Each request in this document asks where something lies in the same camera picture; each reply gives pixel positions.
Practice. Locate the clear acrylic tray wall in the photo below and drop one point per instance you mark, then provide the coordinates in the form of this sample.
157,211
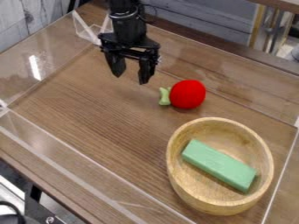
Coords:
99,196

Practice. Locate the clear acrylic corner bracket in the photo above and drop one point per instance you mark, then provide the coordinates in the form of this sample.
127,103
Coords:
90,32

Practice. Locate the black table clamp mount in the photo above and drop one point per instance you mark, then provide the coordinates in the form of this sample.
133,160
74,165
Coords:
26,210

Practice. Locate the red plush fruit green stem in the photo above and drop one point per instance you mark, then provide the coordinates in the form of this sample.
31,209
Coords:
185,95

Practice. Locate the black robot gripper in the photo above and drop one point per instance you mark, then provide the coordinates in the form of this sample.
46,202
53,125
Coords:
129,42

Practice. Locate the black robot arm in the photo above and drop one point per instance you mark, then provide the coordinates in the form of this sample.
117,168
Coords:
127,8

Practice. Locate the gold metal chair frame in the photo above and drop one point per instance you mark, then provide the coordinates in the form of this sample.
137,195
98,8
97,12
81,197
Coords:
272,27

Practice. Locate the green rectangular block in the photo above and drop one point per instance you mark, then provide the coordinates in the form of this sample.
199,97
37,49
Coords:
219,165

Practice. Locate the round wooden bowl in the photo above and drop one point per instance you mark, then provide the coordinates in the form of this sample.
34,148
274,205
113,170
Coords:
201,190

